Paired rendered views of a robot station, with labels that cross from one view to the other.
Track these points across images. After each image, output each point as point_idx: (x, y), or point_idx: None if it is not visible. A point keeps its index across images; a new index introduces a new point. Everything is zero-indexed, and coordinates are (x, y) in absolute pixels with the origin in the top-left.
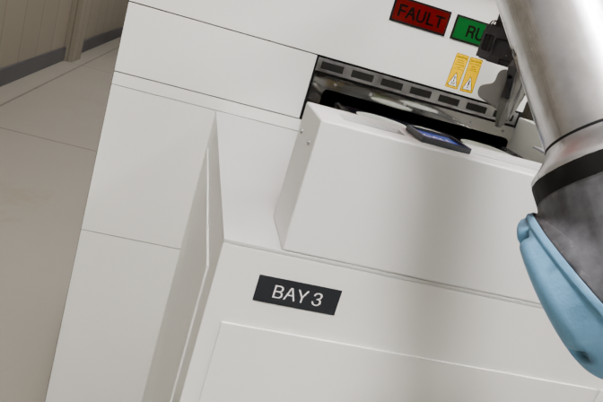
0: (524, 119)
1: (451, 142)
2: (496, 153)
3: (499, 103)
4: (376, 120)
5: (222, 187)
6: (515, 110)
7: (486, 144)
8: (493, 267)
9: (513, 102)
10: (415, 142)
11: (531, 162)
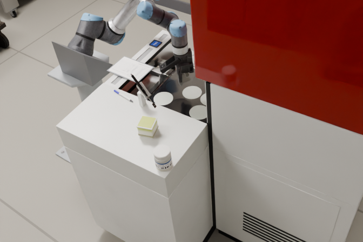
0: (202, 122)
1: (153, 45)
2: (150, 53)
3: None
4: (166, 40)
5: (191, 50)
6: (179, 83)
7: (204, 118)
8: None
9: (177, 78)
10: (154, 39)
11: (146, 58)
